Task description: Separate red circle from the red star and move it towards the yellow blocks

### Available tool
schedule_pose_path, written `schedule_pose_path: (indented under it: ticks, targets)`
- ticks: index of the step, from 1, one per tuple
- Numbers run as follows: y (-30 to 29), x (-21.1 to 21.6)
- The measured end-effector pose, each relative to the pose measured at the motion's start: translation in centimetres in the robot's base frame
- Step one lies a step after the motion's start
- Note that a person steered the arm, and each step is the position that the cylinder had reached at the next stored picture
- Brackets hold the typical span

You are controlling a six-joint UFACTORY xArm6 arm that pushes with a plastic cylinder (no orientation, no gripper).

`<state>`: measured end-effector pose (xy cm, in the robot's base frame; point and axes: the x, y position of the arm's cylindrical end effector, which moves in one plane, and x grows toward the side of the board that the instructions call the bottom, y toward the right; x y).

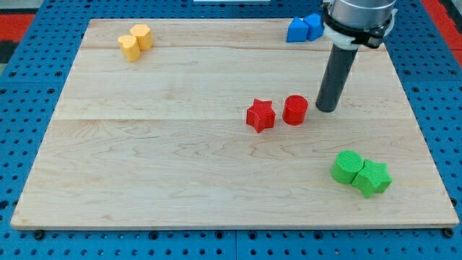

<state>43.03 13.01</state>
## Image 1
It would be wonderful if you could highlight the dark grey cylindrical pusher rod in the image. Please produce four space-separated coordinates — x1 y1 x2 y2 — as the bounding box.
315 45 357 113

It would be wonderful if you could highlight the red cylinder block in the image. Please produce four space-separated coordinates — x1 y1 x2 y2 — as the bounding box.
282 95 308 126

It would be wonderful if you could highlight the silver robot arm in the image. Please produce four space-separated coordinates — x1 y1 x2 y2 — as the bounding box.
315 0 397 113

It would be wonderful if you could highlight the red star block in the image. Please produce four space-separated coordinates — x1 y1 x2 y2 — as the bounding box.
246 99 276 133

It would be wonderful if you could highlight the green star block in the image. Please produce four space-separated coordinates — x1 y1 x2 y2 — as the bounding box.
352 159 393 198

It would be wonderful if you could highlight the blue cube block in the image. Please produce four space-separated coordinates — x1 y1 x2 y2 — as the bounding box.
303 13 323 41

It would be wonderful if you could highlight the blue triangle block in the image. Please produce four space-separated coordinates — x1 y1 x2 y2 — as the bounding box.
286 17 309 43

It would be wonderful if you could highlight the green cylinder block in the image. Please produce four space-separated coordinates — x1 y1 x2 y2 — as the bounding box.
331 150 364 184

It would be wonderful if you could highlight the light wooden board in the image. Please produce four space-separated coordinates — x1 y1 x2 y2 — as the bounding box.
11 19 459 230

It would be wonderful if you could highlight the yellow hexagon block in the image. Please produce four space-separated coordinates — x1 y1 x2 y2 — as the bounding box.
130 24 154 51

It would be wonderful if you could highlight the yellow heart block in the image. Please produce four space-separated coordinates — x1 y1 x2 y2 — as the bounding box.
118 35 141 62

